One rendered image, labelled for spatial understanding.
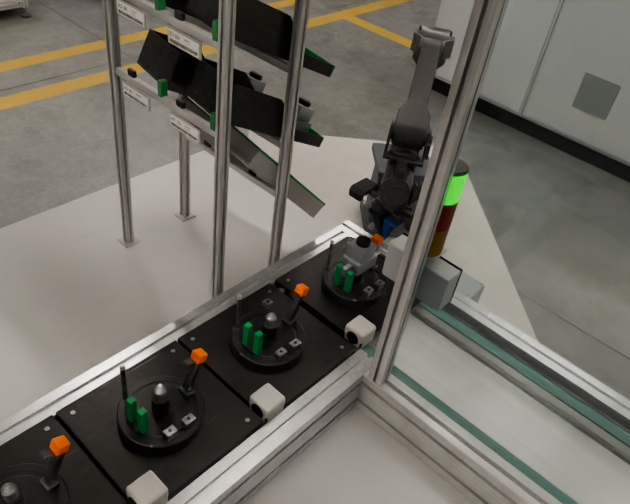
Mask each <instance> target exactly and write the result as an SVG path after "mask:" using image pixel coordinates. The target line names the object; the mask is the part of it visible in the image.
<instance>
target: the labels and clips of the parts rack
mask: <svg viewBox="0 0 630 504"><path fill-rule="evenodd" d="M116 4H117V14H119V15H121V16H122V17H124V18H126V19H128V20H130V21H131V22H133V23H135V24H137V25H138V26H140V27H142V28H144V29H145V30H147V14H146V12H144V11H142V10H141V9H139V8H137V7H135V6H133V5H131V4H129V3H128V2H126V1H124V0H116ZM154 5H155V9H156V10H157V11H160V10H163V9H166V3H165V0H154ZM174 16H175V18H176V19H178V20H180V21H185V13H184V12H182V11H180V10H178V9H177V10H174ZM212 40H214V41H216V42H218V19H216V20H213V21H212ZM168 42H169V43H170V44H172V45H174V46H176V47H177V48H179V49H181V50H183V51H185V52H186V53H188V54H190V55H192V56H193V57H195V58H197V59H199V60H200V61H201V60H202V43H201V42H199V41H198V40H196V39H194V38H192V37H190V36H188V35H187V34H185V33H183V32H181V31H179V30H177V29H176V28H174V27H172V26H170V25H168ZM127 71H128V75H129V76H131V77H132V78H136V77H137V73H136V71H135V70H133V69H132V68H128V69H127ZM122 85H123V94H124V95H125V96H127V97H128V98H130V99H131V100H133V101H134V102H136V103H137V104H139V105H140V106H142V107H143V108H145V109H146V110H148V111H149V112H151V104H150V97H149V96H147V95H146V94H144V93H142V92H141V91H139V90H138V89H136V88H135V87H133V86H132V85H130V84H129V83H127V82H125V81H124V80H122ZM157 88H158V96H159V97H161V98H162V97H164V96H168V83H167V80H166V79H164V78H163V79H160V80H157ZM176 105H177V106H178V107H180V108H181V109H185V108H186V102H185V101H183V100H182V99H180V98H177V99H176ZM215 121H216V111H215V112H212V113H211V114H210V129H211V130H213V131H215ZM170 126H172V127H173V128H175V129H176V130H178V131H179V132H181V133H183V134H184V135H185V138H186V139H188V140H189V141H191V142H192V143H194V144H195V145H197V146H198V147H200V148H201V149H203V150H204V151H206V152H207V153H209V154H210V155H212V156H213V157H214V156H215V148H214V147H212V146H211V144H209V143H208V142H207V141H206V140H204V141H203V140H201V130H200V129H198V128H197V127H195V126H194V125H192V124H191V123H189V122H188V121H186V120H184V119H183V118H181V117H180V116H178V115H177V114H175V113H174V112H172V111H170ZM229 167H230V168H231V169H233V170H234V171H236V172H237V173H239V174H240V175H242V176H243V177H245V178H246V179H248V180H249V181H251V182H253V183H254V184H256V185H257V186H259V187H260V188H262V189H263V190H265V191H266V192H268V193H269V194H271V195H272V196H274V197H275V189H276V188H274V187H272V186H271V185H270V184H268V183H267V182H265V181H264V180H262V179H261V178H259V177H258V176H256V173H254V172H253V171H252V170H250V169H249V170H247V169H246V168H244V167H243V166H241V165H239V164H238V163H236V162H235V161H233V160H232V159H230V158H229Z"/></svg>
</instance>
